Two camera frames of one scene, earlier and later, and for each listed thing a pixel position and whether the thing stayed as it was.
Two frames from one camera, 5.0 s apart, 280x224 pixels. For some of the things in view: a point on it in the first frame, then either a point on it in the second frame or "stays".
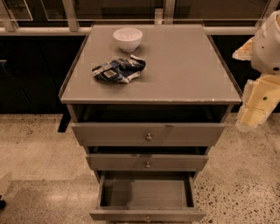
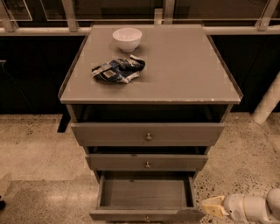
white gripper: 268,48 -> 232,205
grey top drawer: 145,134 stays
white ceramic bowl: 128,38 stays
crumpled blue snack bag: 120,69 stays
